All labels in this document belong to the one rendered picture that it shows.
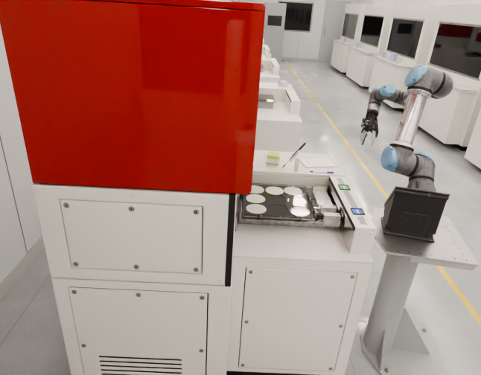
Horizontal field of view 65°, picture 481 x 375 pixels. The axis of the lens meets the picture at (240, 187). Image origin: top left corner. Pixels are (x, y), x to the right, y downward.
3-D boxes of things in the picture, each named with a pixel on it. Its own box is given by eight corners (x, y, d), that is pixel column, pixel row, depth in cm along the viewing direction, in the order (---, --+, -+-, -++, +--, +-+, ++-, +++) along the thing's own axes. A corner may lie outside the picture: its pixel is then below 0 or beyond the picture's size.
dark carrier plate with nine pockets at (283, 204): (243, 215, 182) (243, 214, 182) (243, 184, 213) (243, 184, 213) (314, 219, 183) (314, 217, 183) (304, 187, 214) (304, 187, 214)
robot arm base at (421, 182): (429, 206, 190) (429, 188, 194) (443, 196, 176) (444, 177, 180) (398, 200, 192) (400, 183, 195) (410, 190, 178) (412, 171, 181)
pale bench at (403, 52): (391, 112, 765) (417, 2, 677) (365, 93, 926) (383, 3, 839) (444, 115, 767) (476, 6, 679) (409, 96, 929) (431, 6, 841)
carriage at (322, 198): (323, 226, 186) (324, 221, 184) (311, 193, 218) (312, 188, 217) (339, 227, 186) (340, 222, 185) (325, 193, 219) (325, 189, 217)
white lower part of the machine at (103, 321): (77, 414, 181) (49, 279, 145) (125, 295, 255) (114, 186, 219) (224, 420, 183) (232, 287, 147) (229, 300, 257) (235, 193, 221)
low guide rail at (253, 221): (238, 223, 189) (239, 218, 188) (239, 221, 191) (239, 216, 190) (337, 228, 190) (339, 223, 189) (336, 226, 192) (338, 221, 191)
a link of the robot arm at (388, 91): (402, 86, 221) (392, 93, 232) (385, 80, 220) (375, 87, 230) (400, 98, 220) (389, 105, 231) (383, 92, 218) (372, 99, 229)
